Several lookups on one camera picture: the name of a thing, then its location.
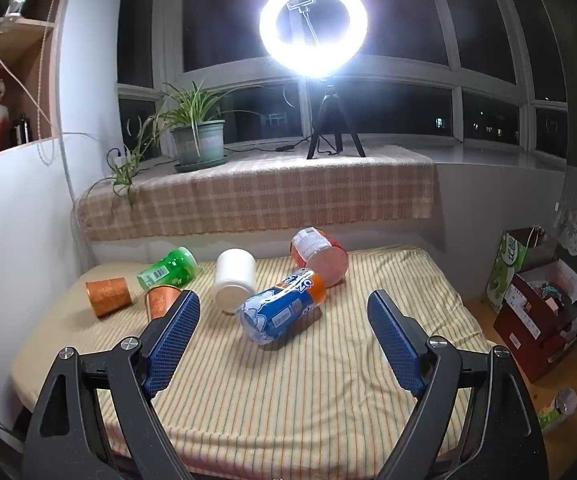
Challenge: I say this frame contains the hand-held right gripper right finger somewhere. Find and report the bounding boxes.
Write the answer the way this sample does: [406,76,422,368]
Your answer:
[367,289,549,480]

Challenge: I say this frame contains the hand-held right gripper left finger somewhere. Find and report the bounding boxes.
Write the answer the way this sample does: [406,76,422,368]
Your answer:
[21,289,202,480]

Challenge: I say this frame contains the blue and orange cup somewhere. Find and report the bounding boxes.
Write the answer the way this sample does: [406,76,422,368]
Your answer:
[237,268,327,345]

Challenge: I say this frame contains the green cup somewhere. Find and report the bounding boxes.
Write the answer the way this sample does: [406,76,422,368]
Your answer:
[137,246,199,291]

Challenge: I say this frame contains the red cup with white label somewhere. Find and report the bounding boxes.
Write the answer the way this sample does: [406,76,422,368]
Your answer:
[290,227,349,288]

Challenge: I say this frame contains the striped yellow bed sheet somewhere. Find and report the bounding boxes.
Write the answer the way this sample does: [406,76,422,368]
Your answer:
[8,246,494,466]

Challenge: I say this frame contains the red cardboard box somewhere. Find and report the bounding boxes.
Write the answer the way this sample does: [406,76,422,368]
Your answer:
[493,259,577,383]

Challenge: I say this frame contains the green paper bag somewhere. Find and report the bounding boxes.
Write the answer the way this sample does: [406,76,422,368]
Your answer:
[486,227,559,313]

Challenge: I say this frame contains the dark bottle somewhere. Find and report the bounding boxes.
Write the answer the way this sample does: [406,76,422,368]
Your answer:
[13,112,32,147]

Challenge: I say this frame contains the clear plastic bottle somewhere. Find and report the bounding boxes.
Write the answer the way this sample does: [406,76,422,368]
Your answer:
[539,388,577,431]

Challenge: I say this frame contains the checked beige cloth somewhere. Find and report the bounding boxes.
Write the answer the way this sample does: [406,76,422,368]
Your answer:
[76,145,439,242]

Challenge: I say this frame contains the green pot saucer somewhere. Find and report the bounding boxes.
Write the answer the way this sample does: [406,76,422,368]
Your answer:
[174,156,229,174]

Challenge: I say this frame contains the green flower pot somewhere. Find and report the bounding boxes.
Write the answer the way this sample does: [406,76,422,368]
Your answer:
[170,120,226,167]

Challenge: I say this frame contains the spider plant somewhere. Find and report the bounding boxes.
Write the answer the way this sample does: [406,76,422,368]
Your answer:
[88,79,264,208]

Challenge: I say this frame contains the wooden shelf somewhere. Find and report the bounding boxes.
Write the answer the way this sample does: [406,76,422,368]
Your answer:
[0,0,76,163]

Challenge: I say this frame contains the black tripod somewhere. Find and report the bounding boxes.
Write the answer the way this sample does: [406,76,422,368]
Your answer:
[306,80,367,160]

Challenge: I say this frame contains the phone holder clamp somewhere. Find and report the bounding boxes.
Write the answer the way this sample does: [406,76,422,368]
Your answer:
[287,0,319,46]

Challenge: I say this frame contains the white window frame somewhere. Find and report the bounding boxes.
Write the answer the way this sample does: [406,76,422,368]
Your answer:
[118,0,569,156]

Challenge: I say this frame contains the ring light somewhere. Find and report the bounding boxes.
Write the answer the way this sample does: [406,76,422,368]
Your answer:
[259,0,369,81]

